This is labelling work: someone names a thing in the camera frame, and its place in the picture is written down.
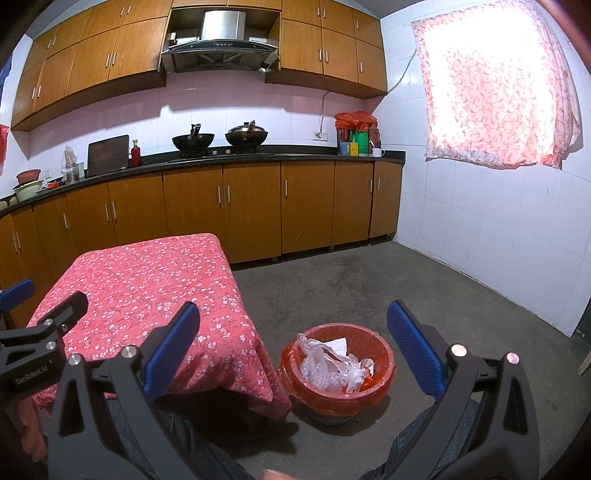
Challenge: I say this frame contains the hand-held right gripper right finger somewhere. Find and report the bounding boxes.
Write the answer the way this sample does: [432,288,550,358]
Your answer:
[383,300,541,480]

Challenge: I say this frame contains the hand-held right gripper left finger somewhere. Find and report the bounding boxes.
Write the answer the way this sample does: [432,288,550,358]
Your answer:
[46,301,201,480]

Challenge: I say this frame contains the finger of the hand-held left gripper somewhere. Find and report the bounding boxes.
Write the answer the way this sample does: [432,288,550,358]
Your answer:
[27,291,89,342]
[0,278,36,319]

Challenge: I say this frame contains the white plastic bag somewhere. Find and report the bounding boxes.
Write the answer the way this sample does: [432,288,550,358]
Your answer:
[344,357,376,393]

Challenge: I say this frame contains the large white tissue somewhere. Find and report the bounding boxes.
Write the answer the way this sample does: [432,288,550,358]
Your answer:
[323,338,352,364]

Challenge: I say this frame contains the crinkled clear plastic wrap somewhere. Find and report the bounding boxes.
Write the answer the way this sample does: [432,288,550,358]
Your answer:
[300,355,352,394]

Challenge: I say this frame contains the red lined waste basket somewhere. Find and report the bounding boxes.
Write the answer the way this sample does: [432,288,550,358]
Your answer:
[279,323,398,426]

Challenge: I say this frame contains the person's left forearm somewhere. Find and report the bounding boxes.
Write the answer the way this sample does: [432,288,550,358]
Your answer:
[18,394,49,463]

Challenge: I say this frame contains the red floral tablecloth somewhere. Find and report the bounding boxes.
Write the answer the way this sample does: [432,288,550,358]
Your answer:
[28,233,293,421]

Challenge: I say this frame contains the green basin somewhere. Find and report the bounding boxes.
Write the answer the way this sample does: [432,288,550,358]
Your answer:
[12,180,45,202]

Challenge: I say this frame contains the person's left leg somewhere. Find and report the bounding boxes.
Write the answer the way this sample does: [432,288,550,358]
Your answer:
[106,397,265,480]

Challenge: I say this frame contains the person's leg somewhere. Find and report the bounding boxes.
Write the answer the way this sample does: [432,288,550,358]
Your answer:
[360,399,482,480]
[106,397,265,480]

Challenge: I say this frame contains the person's right leg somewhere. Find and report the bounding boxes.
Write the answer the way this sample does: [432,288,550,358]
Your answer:
[360,399,482,480]

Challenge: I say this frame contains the plastic wrapped utensil holder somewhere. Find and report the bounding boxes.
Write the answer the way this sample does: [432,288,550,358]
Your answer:
[62,145,79,185]

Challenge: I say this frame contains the dark wooden cutting board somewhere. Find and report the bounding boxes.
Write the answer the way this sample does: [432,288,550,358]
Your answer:
[87,135,130,178]

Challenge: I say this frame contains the wooden base cabinets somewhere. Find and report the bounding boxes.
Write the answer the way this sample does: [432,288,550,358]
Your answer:
[0,161,403,324]

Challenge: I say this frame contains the black gas hob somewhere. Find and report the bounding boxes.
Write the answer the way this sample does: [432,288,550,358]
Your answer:
[168,147,278,160]

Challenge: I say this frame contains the black open wok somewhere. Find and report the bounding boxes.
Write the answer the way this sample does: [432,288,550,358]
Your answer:
[172,123,216,153]

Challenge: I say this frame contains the black kitchen countertop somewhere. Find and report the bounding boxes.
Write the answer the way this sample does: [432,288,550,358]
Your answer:
[0,150,407,217]

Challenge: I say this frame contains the black lidded wok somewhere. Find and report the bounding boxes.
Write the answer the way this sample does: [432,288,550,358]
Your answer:
[225,121,270,148]

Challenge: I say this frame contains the crumpled red plastic bag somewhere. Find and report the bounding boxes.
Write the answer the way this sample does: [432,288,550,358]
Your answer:
[335,111,378,133]

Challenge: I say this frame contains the wooden upper cabinet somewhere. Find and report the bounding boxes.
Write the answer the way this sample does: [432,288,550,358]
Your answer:
[10,0,174,131]
[265,0,387,99]

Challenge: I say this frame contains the pink floral window curtain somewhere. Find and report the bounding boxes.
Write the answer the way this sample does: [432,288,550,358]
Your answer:
[411,6,582,168]

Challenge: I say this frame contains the steel range hood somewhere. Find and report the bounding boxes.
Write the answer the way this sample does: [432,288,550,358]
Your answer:
[161,10,280,74]

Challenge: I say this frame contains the white power cable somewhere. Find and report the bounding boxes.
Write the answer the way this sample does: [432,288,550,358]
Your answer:
[320,91,334,135]

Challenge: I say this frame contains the white wall cable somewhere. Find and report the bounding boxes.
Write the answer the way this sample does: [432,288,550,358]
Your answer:
[385,46,417,93]

